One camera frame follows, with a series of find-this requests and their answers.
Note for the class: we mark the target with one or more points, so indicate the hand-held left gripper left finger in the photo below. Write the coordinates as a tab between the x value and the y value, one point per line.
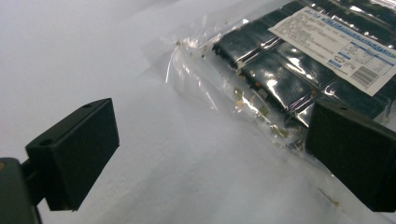
77	155

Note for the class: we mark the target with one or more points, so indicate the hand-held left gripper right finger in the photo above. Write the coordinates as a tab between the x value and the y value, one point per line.
351	149

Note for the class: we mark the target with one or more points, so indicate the clear bag of dark packets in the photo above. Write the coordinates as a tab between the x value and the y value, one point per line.
286	68

